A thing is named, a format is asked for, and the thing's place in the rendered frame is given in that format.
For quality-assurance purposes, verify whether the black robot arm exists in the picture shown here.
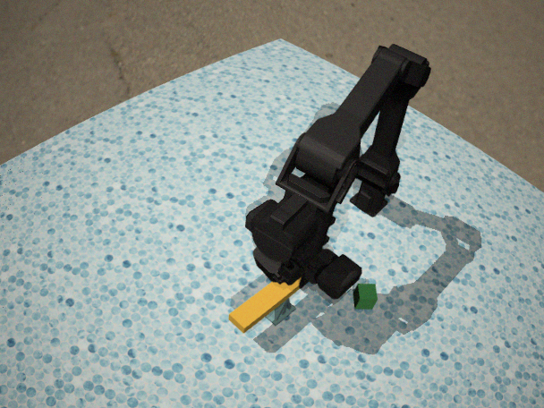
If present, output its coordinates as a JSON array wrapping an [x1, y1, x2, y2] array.
[[252, 44, 431, 285]]

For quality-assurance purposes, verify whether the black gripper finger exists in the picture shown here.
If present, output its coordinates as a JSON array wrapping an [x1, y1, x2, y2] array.
[[299, 266, 318, 289]]

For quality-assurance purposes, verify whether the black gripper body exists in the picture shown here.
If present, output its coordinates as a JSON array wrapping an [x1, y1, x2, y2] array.
[[245, 200, 362, 299]]

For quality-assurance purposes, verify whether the yellow rectangular bar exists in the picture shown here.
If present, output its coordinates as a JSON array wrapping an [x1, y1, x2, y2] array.
[[229, 278, 301, 333]]

